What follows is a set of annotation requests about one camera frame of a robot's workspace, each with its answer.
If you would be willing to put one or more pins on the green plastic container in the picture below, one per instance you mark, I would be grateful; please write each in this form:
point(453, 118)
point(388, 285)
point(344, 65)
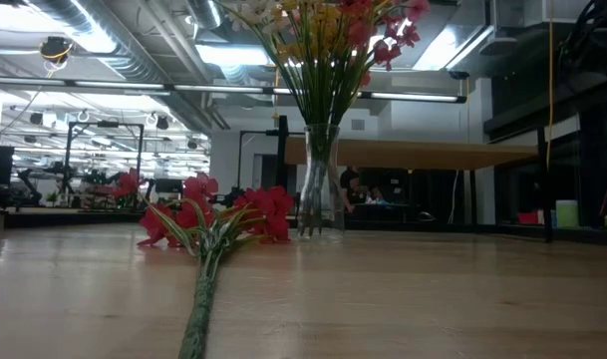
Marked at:
point(567, 214)

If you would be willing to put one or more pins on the small silver ventilation duct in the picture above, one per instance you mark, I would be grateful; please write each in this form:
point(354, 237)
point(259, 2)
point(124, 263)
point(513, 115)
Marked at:
point(206, 12)

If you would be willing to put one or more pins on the long tube light fixture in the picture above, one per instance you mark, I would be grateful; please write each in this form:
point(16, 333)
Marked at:
point(108, 85)

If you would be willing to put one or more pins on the yellow artificial flower bunch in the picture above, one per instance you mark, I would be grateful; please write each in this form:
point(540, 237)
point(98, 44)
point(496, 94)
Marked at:
point(328, 25)

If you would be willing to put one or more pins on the red artificial flower bunch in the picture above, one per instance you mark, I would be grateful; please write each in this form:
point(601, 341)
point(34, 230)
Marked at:
point(268, 204)

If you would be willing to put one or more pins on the small red box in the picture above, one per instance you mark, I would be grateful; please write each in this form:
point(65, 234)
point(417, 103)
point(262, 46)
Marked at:
point(528, 218)

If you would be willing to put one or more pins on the person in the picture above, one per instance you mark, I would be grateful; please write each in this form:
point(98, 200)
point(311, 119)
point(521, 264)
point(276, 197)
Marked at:
point(352, 187)
point(378, 195)

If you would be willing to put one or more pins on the wooden shelf with black frame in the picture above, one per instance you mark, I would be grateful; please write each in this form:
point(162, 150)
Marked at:
point(407, 152)

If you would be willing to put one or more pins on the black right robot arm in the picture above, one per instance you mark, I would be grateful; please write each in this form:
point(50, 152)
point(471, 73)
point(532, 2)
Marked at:
point(592, 30)

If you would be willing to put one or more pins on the black background rig frame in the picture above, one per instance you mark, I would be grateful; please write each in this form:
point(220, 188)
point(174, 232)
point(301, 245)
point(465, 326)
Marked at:
point(139, 149)

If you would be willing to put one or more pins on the white artificial flower bunch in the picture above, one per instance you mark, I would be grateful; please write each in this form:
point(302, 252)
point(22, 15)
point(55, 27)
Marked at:
point(255, 12)

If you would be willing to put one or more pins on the tall clear glass vase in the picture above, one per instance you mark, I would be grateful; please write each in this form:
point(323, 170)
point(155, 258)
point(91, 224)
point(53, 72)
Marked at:
point(320, 199)

